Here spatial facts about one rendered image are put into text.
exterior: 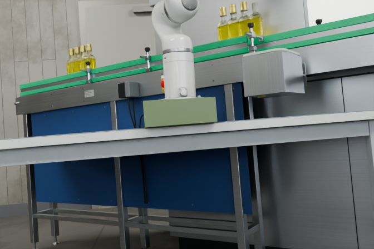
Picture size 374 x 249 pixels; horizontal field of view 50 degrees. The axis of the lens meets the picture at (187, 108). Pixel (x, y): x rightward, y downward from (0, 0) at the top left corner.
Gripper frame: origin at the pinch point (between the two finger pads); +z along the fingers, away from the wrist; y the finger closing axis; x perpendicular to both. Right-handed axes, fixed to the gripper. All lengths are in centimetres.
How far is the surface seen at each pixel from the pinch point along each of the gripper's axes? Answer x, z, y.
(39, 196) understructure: -16, 99, 157
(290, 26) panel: -42.0, 17.1, -14.7
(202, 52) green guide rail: -16.6, 26.3, 20.9
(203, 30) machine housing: -45, 8, 36
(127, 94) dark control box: -6, 42, 62
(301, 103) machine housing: -45, 54, -16
